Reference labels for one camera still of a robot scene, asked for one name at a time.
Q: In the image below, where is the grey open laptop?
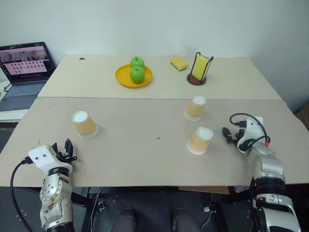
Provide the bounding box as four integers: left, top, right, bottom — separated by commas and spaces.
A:
0, 42, 57, 112

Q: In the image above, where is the orange paper cup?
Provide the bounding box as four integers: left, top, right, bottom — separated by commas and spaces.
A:
184, 95, 207, 122
71, 110, 100, 140
186, 126, 214, 156

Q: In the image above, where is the white cable with plug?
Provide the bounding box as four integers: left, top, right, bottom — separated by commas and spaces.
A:
199, 193, 218, 232

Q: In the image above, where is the yellow round plate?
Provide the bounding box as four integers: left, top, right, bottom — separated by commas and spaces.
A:
115, 63, 155, 89

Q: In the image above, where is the green apple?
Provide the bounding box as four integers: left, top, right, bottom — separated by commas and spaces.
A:
130, 56, 145, 69
129, 66, 146, 85

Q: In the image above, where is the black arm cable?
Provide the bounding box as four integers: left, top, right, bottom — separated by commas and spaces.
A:
229, 113, 271, 148
10, 156, 37, 232

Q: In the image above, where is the thin yellow sponge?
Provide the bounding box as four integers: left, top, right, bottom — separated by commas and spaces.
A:
193, 54, 211, 80

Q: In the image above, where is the black wire holder brown base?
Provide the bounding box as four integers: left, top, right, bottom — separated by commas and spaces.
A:
186, 51, 214, 86

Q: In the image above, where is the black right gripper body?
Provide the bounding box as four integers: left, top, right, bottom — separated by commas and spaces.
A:
230, 131, 245, 146

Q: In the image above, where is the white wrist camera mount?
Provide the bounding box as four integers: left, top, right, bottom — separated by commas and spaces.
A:
236, 116, 266, 152
27, 144, 74, 171

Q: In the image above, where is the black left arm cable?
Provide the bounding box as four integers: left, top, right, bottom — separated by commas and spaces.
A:
10, 156, 37, 232

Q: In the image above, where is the yellow sponge with dark pad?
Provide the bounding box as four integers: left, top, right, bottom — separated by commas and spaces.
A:
169, 56, 189, 72

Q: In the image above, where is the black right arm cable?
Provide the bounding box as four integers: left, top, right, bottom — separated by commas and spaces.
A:
229, 113, 271, 148

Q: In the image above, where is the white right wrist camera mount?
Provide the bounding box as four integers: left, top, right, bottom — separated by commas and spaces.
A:
236, 116, 266, 152

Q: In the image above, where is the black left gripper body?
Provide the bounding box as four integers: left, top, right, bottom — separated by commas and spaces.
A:
56, 150, 78, 168

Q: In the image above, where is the dark rounded shape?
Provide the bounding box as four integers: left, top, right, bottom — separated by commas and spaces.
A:
115, 207, 137, 232
172, 207, 201, 232

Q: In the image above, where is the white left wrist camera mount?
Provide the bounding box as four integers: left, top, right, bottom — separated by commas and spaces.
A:
27, 144, 74, 171

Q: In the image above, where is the brown cardboard box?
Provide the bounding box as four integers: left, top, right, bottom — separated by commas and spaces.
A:
295, 103, 309, 133

